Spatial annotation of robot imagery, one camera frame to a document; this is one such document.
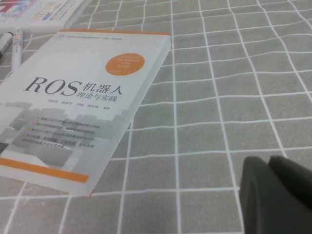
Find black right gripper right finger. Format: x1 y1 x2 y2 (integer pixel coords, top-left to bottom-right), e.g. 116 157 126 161
268 155 312 210

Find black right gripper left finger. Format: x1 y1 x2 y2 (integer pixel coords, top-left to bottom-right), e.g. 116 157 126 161
239 156 312 234

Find white marker with black cap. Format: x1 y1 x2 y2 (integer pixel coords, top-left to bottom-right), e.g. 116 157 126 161
0 31 13 56

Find white PAINT marker pen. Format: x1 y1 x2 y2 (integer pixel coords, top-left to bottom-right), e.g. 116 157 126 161
11 28 24 71

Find grey white-checked tablecloth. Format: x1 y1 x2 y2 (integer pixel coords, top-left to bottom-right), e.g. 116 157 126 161
0 0 312 234

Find white ROS textbook orange stripes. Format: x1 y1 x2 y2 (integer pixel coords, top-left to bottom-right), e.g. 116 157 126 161
0 29 172 197

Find white HEEC conference magazine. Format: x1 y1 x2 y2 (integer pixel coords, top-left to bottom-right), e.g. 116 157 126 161
0 0 94 31

